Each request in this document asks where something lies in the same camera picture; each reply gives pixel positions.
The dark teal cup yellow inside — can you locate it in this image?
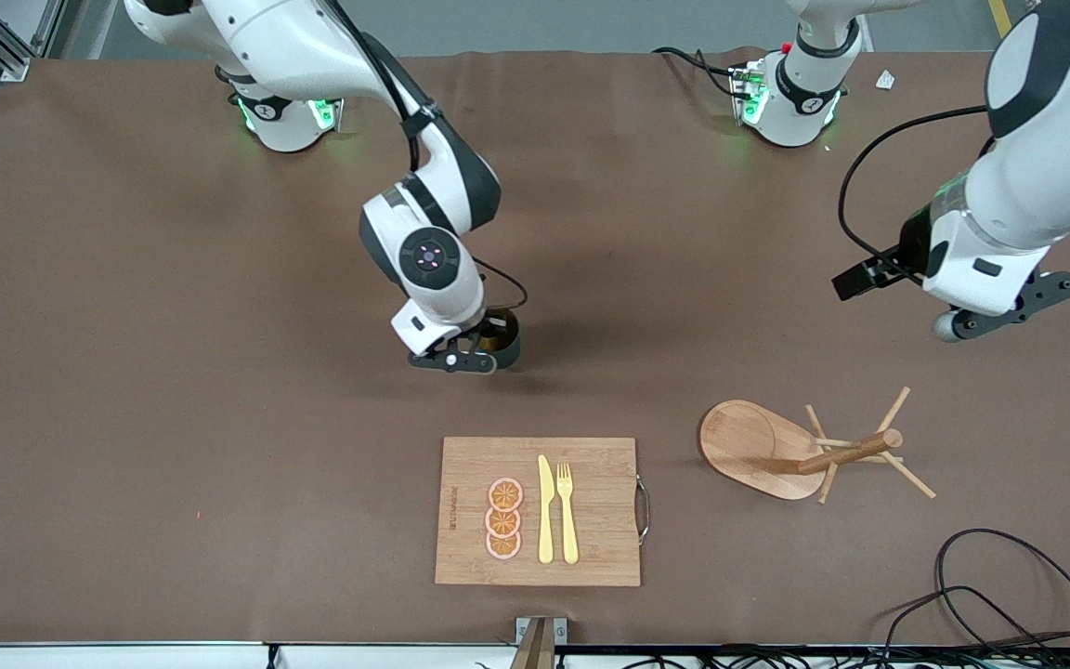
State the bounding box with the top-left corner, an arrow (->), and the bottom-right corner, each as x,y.
482,308 -> 523,370

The yellow plastic knife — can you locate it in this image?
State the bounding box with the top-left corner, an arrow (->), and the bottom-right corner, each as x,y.
537,454 -> 555,565

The wooden mug tree rack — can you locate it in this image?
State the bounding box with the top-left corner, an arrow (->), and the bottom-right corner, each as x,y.
698,387 -> 937,505

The yellow plastic fork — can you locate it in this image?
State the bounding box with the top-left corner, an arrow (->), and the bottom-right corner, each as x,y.
556,463 -> 581,566

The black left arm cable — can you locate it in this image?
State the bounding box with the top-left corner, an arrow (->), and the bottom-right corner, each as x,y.
837,105 -> 997,272

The bamboo cutting board metal handle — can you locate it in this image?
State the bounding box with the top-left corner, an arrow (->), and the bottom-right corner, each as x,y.
434,437 -> 651,588

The black looped cable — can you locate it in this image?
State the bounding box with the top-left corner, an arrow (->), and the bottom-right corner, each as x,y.
869,585 -> 1056,669
934,528 -> 1070,651

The black arm base cable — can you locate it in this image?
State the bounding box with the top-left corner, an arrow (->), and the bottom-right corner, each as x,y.
651,46 -> 742,98

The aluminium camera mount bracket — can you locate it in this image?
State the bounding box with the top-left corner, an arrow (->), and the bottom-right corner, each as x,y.
509,616 -> 568,669

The white equipment with cables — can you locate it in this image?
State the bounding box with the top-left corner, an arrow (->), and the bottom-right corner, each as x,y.
0,639 -> 1070,669

